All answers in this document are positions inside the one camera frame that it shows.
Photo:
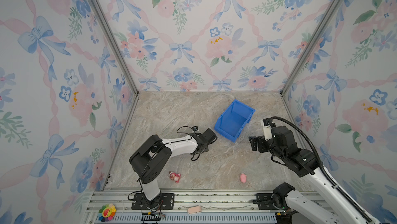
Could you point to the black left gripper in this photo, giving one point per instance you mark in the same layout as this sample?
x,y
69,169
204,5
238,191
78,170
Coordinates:
x,y
207,149

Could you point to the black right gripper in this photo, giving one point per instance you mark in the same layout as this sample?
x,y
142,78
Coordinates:
x,y
261,141

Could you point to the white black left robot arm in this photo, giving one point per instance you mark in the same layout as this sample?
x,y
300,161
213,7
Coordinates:
x,y
151,157

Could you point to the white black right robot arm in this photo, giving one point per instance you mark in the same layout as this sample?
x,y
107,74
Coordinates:
x,y
281,144

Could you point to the blue plastic bin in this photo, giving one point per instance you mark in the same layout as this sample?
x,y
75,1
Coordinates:
x,y
233,120

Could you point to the small pink toy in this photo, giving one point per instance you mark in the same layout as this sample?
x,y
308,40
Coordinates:
x,y
243,178

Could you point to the pink red strawberry toy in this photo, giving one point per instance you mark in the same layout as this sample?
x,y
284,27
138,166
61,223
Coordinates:
x,y
174,176

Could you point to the pink eraser block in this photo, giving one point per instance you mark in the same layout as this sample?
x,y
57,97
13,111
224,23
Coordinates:
x,y
194,210

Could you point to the rainbow coloured round toy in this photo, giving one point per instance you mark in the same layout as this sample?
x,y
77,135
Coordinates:
x,y
107,213

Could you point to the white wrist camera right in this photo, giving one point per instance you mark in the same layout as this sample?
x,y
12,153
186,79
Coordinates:
x,y
267,132

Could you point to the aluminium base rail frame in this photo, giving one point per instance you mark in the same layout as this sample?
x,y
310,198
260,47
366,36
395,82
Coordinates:
x,y
218,207

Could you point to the aluminium corner frame post left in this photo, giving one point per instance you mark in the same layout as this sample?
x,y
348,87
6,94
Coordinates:
x,y
105,27

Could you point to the aluminium corner frame post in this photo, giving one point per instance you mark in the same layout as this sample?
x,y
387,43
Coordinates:
x,y
105,27
317,34

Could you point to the aluminium corner frame post right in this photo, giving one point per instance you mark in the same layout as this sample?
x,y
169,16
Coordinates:
x,y
317,34

